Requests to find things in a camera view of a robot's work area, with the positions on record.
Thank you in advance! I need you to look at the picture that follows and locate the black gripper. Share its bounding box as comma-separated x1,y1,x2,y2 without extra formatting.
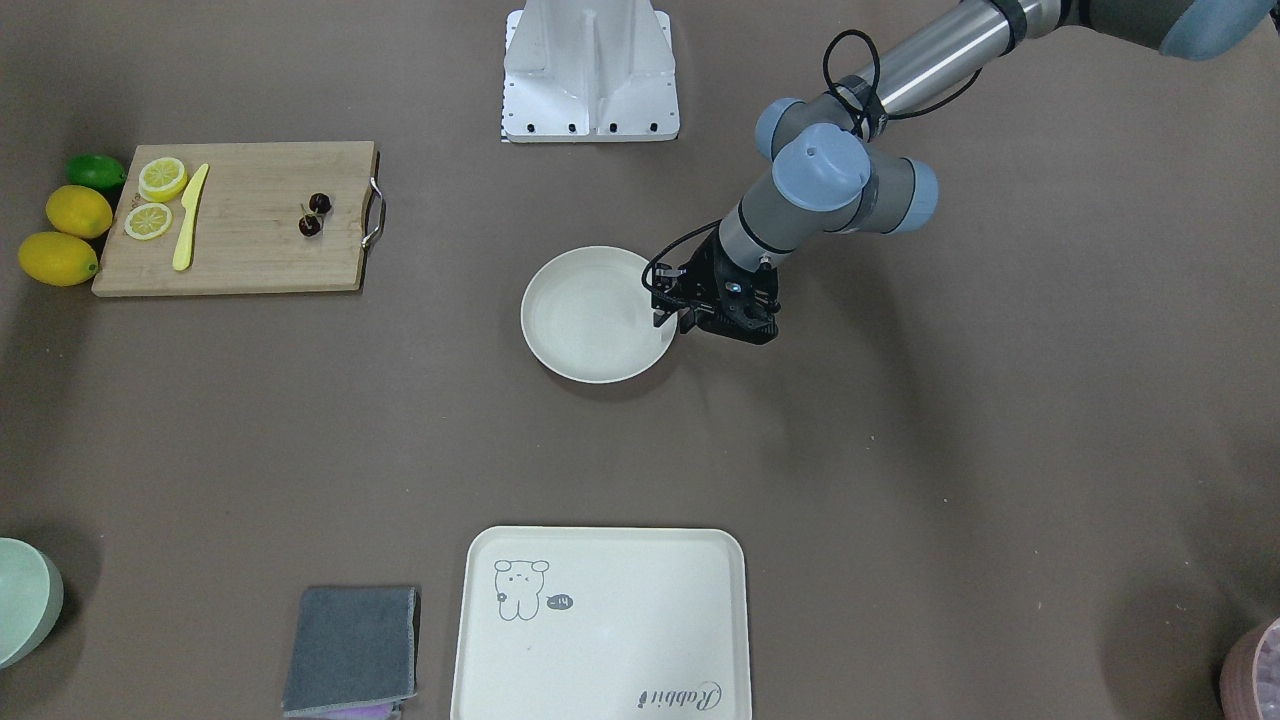
652,236,780,345

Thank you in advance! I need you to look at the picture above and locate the beige round plate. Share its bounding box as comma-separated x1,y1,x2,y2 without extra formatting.
520,246,676,384

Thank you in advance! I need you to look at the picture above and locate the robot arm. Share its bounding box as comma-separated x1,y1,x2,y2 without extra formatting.
641,1,1277,345

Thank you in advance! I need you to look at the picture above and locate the cream rabbit tray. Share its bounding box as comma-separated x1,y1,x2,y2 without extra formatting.
451,527,753,719

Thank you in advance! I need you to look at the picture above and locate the bamboo cutting board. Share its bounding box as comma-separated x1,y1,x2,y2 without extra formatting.
92,141,385,297

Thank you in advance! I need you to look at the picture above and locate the grey folded cloth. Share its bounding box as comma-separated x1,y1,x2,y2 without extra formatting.
282,585,419,719

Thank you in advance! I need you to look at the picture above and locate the yellow plastic knife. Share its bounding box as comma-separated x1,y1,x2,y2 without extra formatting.
172,163,210,272

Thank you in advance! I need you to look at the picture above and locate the lemon slice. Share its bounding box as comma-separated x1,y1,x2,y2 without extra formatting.
137,156,189,204
123,202,174,242

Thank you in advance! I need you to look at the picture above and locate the green lime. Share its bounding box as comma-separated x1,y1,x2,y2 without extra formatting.
64,154,128,195

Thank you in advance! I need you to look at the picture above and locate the whole yellow lemon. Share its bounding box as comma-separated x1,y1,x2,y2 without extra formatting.
18,231,100,287
45,184,114,240

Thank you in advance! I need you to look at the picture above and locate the pink bowl of ice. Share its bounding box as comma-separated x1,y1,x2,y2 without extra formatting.
1219,618,1279,719

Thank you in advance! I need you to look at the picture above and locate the mint green bowl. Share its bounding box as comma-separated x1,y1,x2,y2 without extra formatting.
1,538,64,669

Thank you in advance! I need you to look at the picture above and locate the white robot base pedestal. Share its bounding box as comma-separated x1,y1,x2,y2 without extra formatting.
500,1,681,143

